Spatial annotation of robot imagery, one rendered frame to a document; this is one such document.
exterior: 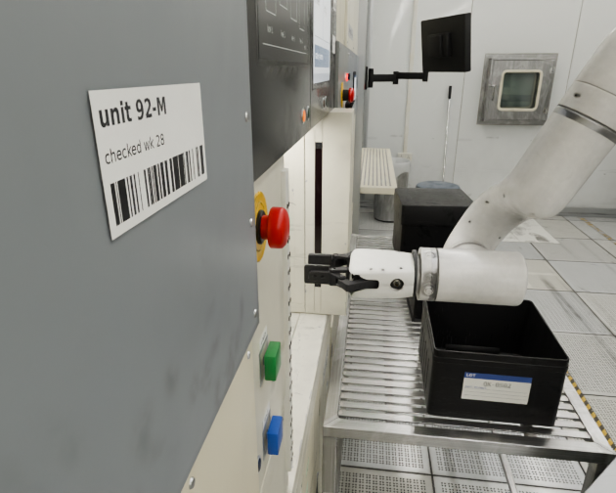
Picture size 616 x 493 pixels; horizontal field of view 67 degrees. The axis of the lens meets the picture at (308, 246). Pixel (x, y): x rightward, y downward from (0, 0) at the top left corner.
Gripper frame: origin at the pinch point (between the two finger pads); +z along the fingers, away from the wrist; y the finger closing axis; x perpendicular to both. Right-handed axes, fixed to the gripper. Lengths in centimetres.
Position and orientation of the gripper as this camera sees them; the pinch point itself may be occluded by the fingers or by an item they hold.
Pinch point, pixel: (318, 268)
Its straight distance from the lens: 76.1
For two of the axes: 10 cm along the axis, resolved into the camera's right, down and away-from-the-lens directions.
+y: 1.3, -3.5, 9.3
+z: -9.9, -0.5, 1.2
